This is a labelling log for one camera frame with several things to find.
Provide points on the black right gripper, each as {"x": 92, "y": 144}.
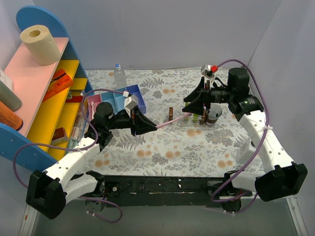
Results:
{"x": 204, "y": 96}

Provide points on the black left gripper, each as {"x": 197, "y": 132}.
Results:
{"x": 133, "y": 122}

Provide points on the pink toothbrush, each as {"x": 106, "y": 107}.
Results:
{"x": 92, "y": 110}
{"x": 170, "y": 122}

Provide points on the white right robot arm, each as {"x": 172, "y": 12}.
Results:
{"x": 282, "y": 176}

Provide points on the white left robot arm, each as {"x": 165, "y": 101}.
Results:
{"x": 49, "y": 191}

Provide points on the clear textured tray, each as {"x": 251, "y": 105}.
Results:
{"x": 189, "y": 124}

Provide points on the teal drawer box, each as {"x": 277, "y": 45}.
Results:
{"x": 108, "y": 97}

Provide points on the clear plastic water bottle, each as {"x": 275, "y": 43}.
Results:
{"x": 119, "y": 76}

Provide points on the pink drawer box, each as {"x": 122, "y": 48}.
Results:
{"x": 93, "y": 101}

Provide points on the small red box low shelf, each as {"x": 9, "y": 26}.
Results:
{"x": 59, "y": 136}

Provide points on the blue pink yellow shelf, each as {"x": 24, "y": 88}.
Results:
{"x": 41, "y": 118}

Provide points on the orange box on shelf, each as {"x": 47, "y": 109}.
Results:
{"x": 60, "y": 81}

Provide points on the orange tube on shelf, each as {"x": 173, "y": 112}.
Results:
{"x": 9, "y": 118}

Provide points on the beige paper towel roll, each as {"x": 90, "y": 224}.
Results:
{"x": 40, "y": 43}

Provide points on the grey green bottle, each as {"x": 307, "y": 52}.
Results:
{"x": 8, "y": 98}

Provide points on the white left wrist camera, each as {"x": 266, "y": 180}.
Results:
{"x": 130, "y": 102}

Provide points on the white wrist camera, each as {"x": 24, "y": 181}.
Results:
{"x": 208, "y": 71}
{"x": 130, "y": 102}

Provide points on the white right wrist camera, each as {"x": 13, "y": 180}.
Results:
{"x": 208, "y": 71}

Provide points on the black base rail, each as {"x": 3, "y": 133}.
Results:
{"x": 135, "y": 191}

